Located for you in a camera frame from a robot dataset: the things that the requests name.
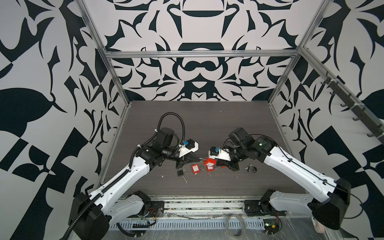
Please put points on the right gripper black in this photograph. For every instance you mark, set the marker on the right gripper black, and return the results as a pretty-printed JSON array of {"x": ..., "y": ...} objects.
[{"x": 232, "y": 166}]

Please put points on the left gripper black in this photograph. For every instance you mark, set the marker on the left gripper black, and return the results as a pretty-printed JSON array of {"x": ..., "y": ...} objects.
[{"x": 183, "y": 160}]

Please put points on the red padlock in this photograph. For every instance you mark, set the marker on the red padlock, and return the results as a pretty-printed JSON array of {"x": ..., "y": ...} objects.
[
  {"x": 196, "y": 169},
  {"x": 210, "y": 162},
  {"x": 210, "y": 169}
]

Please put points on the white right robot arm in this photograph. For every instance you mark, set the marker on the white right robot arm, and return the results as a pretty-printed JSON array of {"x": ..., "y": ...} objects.
[{"x": 326, "y": 199}]

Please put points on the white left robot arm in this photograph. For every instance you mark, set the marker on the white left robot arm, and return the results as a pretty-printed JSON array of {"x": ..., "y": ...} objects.
[{"x": 92, "y": 214}]

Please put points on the bunch of keys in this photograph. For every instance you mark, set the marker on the bunch of keys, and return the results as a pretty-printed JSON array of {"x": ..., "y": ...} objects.
[{"x": 251, "y": 169}]

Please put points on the green lit circuit board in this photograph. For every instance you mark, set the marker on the green lit circuit board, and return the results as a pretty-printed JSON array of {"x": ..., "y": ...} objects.
[{"x": 272, "y": 226}]

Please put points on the pink white device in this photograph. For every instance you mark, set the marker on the pink white device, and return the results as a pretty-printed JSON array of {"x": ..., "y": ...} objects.
[{"x": 318, "y": 227}]

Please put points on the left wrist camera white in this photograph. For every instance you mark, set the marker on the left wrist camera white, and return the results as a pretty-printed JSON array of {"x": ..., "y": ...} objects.
[{"x": 188, "y": 146}]

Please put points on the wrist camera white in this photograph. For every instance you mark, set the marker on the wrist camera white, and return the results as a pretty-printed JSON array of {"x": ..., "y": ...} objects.
[
  {"x": 217, "y": 153},
  {"x": 188, "y": 146}
]

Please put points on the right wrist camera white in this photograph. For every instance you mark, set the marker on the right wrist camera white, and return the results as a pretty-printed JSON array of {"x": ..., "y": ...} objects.
[{"x": 217, "y": 153}]

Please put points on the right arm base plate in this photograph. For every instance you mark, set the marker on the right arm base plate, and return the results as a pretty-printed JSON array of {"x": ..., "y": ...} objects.
[{"x": 254, "y": 208}]

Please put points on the white perforated cable duct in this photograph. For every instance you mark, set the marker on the white perforated cable duct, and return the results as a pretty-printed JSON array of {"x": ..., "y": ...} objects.
[{"x": 183, "y": 224}]

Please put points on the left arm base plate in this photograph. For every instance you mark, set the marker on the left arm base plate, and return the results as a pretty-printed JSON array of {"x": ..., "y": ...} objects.
[{"x": 152, "y": 209}]

